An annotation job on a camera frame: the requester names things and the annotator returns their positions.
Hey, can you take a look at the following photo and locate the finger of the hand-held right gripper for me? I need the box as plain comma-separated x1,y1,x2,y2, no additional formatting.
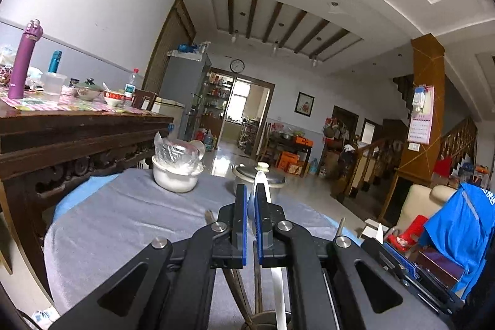
361,236,426,286

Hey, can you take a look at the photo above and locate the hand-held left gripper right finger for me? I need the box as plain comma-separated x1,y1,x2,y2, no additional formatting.
256,185,449,330

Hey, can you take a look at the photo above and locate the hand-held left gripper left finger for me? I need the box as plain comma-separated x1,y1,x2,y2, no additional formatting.
48,184,248,330

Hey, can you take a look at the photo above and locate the white spoon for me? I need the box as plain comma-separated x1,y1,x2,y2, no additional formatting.
253,171,289,330

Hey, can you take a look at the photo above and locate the dark purple box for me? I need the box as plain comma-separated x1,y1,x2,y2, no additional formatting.
417,248,465,289

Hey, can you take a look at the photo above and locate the white cardboard box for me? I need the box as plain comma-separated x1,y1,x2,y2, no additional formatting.
363,219,392,238

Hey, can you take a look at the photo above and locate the metal pot lid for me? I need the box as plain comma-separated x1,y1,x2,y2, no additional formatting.
232,162,287,188

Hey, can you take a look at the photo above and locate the beige chair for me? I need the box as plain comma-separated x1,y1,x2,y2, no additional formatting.
394,184,459,238

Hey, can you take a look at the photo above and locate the blue jacket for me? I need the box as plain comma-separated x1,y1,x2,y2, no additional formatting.
419,182,495,300

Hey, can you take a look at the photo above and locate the white bowl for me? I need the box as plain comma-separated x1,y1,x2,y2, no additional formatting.
152,155,204,194

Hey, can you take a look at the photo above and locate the dark side table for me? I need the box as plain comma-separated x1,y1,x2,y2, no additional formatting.
266,132,315,169

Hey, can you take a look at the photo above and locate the clear plastic bag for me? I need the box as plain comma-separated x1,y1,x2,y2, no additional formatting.
154,132,206,176

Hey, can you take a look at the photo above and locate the wooden stair railing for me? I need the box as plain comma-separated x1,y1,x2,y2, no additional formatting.
336,117,479,209

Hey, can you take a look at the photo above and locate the grey table cloth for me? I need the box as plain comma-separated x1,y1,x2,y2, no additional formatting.
43,168,364,330

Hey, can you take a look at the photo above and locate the shelf with bottles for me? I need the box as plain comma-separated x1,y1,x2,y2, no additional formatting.
204,70,235,119

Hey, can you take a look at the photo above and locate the white chest freezer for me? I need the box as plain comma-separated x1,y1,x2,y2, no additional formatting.
151,98,187,140

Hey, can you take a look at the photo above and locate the framed picture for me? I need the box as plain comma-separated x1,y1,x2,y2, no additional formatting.
294,91,315,118

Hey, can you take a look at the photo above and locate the wooden chair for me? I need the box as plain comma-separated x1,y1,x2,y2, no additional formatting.
131,89,157,111

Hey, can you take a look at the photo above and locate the grey refrigerator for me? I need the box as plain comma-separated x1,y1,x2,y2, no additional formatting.
160,51,213,145

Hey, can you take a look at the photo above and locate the blue table cover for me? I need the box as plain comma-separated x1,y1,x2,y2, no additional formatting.
52,175,128,223

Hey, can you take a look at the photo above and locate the water bottle with red cap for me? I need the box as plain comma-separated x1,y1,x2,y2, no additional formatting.
124,68,140,101

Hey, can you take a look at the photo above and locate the red patterned bowl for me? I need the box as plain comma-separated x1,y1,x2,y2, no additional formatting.
102,90,127,107

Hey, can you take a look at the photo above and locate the dark carved wooden table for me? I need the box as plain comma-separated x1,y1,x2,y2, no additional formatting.
0,108,174,302

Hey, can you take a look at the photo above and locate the bowl with glass lid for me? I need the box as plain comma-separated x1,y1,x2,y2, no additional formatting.
75,78,105,102

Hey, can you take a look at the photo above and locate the wooden pillar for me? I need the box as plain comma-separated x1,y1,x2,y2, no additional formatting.
398,34,446,186

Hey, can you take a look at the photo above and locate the colourful placemat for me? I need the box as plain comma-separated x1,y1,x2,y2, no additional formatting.
0,86,155,115

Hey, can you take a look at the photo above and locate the clear plastic container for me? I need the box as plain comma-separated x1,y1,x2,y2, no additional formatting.
40,72,69,102

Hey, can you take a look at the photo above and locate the teal bottle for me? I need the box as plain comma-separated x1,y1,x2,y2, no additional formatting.
47,50,63,75

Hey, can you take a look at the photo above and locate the purple thermos bottle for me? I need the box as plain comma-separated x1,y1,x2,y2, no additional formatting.
8,19,44,99

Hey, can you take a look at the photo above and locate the wall calendar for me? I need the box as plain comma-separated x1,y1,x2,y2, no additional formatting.
406,84,436,144

